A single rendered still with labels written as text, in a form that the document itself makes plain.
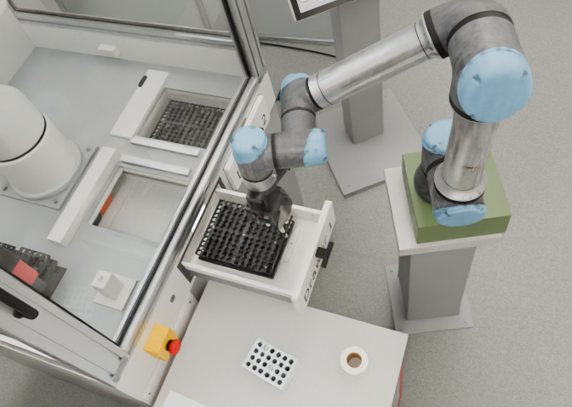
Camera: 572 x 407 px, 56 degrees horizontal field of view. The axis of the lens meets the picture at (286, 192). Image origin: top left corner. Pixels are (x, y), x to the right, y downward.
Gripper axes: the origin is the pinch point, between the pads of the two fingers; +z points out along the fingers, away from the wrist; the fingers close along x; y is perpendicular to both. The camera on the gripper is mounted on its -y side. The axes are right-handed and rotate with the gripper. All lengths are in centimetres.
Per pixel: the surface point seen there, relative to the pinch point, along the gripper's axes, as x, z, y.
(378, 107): 1, 73, -100
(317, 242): 11.0, 5.5, 2.3
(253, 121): -20.8, 6.7, -32.0
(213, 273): -13.8, 9.2, 16.8
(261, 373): 4.5, 21.8, 34.8
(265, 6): -77, 75, -158
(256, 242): -5.6, 8.5, 5.3
